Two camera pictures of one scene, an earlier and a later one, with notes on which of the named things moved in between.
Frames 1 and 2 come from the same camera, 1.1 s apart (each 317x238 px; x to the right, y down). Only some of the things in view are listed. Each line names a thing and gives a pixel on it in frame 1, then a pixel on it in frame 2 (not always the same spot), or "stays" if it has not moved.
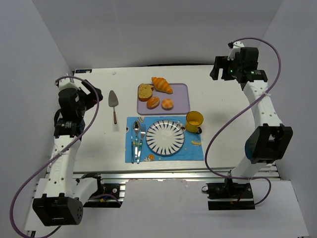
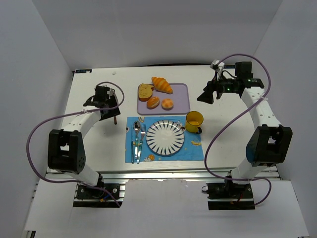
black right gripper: [223, 68] -> [214, 88]
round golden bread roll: [167, 104] stays
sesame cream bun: [152, 102] stays
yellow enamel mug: [193, 120] stays
